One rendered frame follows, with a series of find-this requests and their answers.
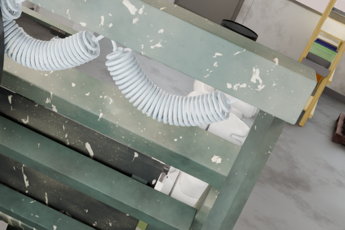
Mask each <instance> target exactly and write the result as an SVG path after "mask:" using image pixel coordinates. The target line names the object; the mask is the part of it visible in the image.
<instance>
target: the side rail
mask: <svg viewBox="0 0 345 230"><path fill-rule="evenodd" d="M219 192H220V189H218V188H216V187H214V186H212V185H210V184H209V185H208V186H207V188H206V189H205V190H204V192H203V193H202V195H201V196H200V198H199V199H198V201H197V202H196V204H195V205H194V206H193V207H194V208H196V209H197V212H196V214H195V217H194V219H193V222H192V224H191V226H190V228H189V230H201V228H202V226H203V224H204V222H205V220H206V218H207V216H208V214H209V212H210V210H211V208H212V206H213V204H214V202H215V200H216V198H217V196H218V194H219Z"/></svg>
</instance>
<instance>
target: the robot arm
mask: <svg viewBox="0 0 345 230"><path fill-rule="evenodd" d="M193 90H194V91H192V92H191V93H190V94H189V95H188V97H189V96H194V95H195V96H197V95H202V94H204V95H205V94H206V93H210V92H212V93H213V91H217V92H219V91H220V90H218V89H216V88H213V87H211V86H209V85H207V84H204V83H202V82H200V81H198V80H195V81H194V87H193ZM224 94H225V96H226V97H227V98H229V100H232V99H234V98H235V97H233V96H231V95H228V94H226V93H224ZM231 106H232V108H231V111H230V115H229V119H227V120H223V121H219V122H217V123H212V124H207V125H201V126H198V125H197V126H198V127H200V128H202V129H205V130H207V131H209V132H211V133H213V134H215V135H217V136H219V137H221V138H224V139H226V140H228V141H230V142H232V143H234V144H236V145H238V146H242V145H243V143H244V141H245V139H246V137H247V135H248V133H249V131H250V129H249V127H248V126H247V125H246V124H245V123H244V122H242V121H241V119H243V118H251V117H252V116H254V115H255V113H256V110H257V108H256V107H254V106H252V105H250V104H248V103H246V102H243V101H241V100H238V101H235V102H233V103H231ZM152 158H153V157H152ZM153 159H155V158H153ZM155 160H157V159H155ZM157 161H159V160H157ZM159 162H161V161H159ZM161 163H163V162H161ZM163 164H165V163H163ZM208 185H209V184H207V183H205V182H203V181H201V180H199V179H197V178H195V177H193V176H191V175H189V174H186V173H184V172H182V171H180V170H178V169H176V168H174V167H172V166H170V165H167V164H165V166H164V168H163V170H162V172H161V175H160V177H159V179H158V181H157V183H156V186H155V188H154V189H156V190H158V191H160V192H162V193H164V194H166V195H168V196H170V197H173V198H175V199H177V200H179V201H181V202H183V203H185V204H187V205H189V206H191V207H193V206H194V205H195V204H196V202H197V201H198V199H199V198H200V196H201V195H202V193H203V192H204V190H205V189H206V188H207V186H208Z"/></svg>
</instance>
